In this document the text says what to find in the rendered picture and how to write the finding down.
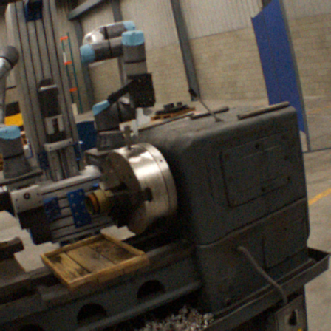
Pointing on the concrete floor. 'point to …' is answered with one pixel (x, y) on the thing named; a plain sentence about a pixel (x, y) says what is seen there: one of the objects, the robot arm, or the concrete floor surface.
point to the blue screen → (280, 62)
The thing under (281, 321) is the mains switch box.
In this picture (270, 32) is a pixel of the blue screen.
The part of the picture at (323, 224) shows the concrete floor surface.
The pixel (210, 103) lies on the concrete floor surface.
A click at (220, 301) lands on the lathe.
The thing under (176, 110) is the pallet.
